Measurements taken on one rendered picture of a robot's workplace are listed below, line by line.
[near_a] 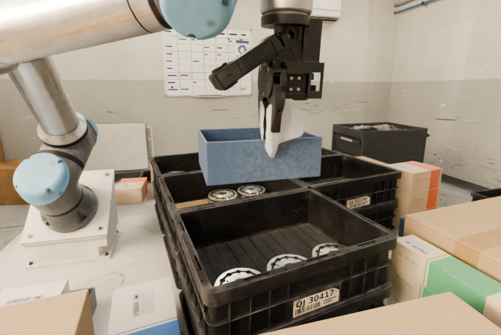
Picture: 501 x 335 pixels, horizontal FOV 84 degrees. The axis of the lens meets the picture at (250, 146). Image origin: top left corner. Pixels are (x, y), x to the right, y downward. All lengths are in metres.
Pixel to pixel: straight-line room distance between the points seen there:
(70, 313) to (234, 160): 0.32
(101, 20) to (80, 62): 3.71
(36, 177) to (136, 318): 0.42
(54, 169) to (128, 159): 3.14
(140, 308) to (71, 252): 0.43
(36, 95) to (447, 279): 0.90
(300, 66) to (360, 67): 4.43
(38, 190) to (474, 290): 0.92
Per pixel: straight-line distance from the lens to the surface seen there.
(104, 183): 1.05
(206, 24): 0.32
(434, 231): 0.79
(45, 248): 1.05
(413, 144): 2.62
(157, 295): 0.69
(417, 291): 0.75
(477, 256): 0.75
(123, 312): 0.68
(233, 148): 0.44
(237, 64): 0.40
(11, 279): 1.08
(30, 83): 0.73
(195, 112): 3.94
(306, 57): 0.44
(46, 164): 0.86
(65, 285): 0.80
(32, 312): 0.56
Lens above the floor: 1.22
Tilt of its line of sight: 12 degrees down
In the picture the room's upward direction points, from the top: straight up
